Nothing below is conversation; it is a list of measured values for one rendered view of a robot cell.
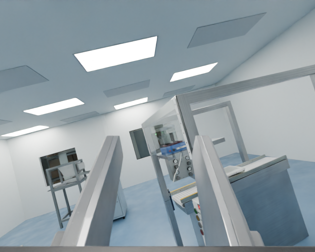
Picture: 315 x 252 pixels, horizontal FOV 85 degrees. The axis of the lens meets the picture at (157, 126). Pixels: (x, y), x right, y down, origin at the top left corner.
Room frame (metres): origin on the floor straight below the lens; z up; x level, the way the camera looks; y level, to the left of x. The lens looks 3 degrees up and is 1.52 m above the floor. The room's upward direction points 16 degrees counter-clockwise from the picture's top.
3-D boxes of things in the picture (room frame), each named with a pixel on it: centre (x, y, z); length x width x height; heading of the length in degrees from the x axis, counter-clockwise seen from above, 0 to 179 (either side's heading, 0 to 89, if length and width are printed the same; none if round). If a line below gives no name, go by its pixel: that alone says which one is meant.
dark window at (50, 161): (6.32, 3.80, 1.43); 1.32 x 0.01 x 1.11; 97
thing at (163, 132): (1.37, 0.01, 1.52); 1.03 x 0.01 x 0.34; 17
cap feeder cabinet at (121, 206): (4.01, 1.55, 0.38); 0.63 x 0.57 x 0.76; 97
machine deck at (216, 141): (1.79, -0.25, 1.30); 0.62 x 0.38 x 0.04; 107
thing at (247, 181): (1.89, -0.62, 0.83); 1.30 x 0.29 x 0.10; 107
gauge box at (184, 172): (1.60, -0.10, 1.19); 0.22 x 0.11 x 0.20; 107
